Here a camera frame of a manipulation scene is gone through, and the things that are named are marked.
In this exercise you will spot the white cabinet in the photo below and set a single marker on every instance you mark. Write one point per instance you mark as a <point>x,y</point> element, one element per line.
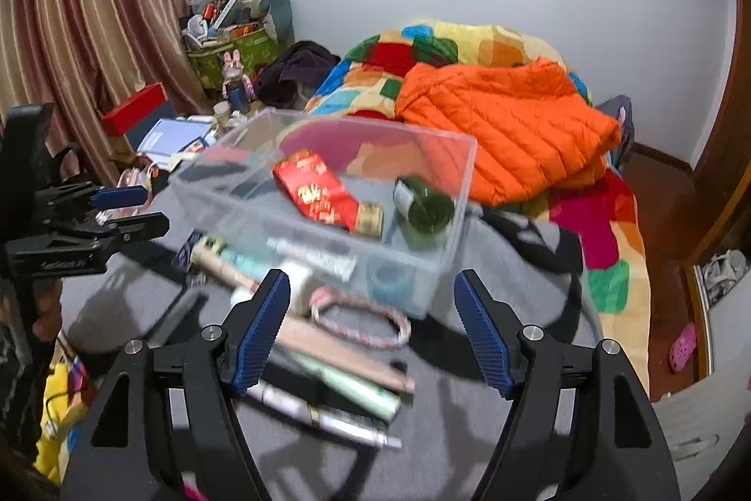
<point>704,419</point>

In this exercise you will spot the long beige box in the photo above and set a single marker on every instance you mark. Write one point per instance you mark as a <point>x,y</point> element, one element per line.
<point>346,357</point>

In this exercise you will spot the red box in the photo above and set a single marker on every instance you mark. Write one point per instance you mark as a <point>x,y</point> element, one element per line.
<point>132,110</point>

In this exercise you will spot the colourful patchwork blanket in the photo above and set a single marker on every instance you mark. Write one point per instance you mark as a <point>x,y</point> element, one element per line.
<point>604,243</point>

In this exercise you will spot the striped pink curtain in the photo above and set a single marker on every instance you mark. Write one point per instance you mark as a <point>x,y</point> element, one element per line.
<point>88,8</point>

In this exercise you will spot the white silver pen tube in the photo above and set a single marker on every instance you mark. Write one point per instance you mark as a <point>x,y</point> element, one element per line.
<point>346,422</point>

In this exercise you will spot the blue tape roll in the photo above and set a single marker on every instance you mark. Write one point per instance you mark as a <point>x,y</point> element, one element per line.
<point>388,281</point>

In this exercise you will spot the yellow bag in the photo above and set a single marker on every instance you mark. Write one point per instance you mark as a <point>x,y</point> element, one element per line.
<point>58,419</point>

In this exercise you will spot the green bag of clutter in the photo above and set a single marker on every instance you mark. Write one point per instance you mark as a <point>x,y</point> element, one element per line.
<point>232,58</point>

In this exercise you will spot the wooden door frame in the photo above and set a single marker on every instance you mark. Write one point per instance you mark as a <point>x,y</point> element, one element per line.
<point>724,184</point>

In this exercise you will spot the grey neck pillow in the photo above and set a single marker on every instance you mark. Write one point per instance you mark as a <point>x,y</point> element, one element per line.
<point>281,5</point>

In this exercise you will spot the clear plastic storage box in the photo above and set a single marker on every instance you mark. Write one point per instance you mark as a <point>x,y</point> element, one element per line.
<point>246,184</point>

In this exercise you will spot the orange down jacket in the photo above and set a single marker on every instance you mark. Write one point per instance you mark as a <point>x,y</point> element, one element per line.
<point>510,125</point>

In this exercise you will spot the brown cardboard tube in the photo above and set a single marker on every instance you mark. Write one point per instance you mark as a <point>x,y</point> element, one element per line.
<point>220,260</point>

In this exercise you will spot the light green tube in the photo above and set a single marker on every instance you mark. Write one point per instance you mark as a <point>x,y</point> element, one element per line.
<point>358,392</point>

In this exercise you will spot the blue white book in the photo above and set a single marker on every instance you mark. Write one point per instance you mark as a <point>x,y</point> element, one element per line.
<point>173,134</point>

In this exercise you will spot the dark green bottle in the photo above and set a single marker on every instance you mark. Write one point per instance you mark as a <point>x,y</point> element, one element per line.
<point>425,213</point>

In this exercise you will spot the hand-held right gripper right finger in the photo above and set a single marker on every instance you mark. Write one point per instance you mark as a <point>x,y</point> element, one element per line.
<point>482,338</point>

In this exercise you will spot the red foil packet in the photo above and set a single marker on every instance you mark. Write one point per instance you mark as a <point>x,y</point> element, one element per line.
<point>317,193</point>

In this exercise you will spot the small white bottle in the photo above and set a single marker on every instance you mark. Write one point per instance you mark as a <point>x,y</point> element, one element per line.
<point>298,284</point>

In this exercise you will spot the dark purple clothes pile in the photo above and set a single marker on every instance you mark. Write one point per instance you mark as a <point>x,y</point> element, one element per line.
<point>293,69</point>

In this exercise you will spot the pink slipper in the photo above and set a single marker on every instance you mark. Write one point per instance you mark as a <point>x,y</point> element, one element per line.
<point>683,347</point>

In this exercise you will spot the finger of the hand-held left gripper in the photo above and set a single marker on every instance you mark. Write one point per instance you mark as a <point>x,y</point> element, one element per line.
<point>141,228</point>
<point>120,195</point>

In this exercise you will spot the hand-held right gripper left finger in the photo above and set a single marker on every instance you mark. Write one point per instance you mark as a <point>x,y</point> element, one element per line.
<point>263,338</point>

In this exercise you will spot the pink rabbit toy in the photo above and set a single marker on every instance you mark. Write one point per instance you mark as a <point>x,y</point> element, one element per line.
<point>236,78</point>

